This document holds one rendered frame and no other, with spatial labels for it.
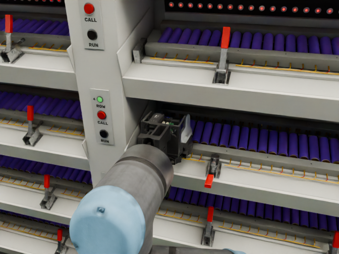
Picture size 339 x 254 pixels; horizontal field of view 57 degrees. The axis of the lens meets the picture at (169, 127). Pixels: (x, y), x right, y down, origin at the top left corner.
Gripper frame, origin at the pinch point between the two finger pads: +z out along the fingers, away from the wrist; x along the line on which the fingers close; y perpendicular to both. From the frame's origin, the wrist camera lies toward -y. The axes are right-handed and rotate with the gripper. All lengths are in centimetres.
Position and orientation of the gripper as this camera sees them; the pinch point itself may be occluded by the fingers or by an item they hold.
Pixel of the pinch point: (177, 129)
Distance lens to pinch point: 69.4
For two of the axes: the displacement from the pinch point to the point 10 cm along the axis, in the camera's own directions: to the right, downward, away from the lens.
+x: -9.6, -1.3, 2.4
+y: 0.2, -9.1, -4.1
